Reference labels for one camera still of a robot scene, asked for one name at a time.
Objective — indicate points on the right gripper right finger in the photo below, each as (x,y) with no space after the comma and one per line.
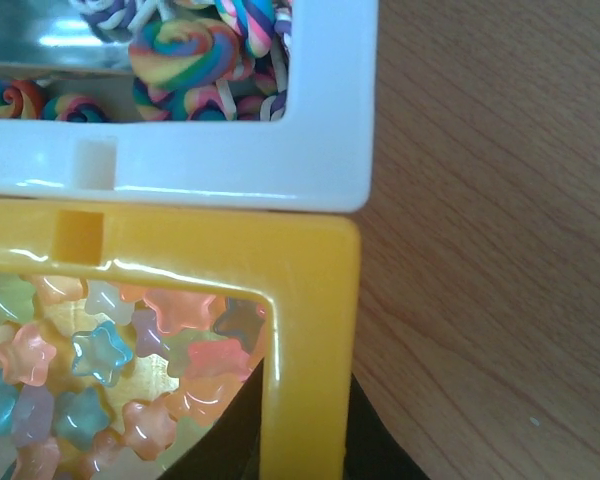
(371,450)

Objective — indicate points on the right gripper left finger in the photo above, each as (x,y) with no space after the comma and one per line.
(231,448)

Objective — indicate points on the orange candy bin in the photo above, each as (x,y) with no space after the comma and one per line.
(303,268)

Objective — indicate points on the metal scoop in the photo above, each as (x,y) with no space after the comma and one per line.
(44,39)

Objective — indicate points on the white candy bin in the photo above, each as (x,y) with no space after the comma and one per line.
(313,154)

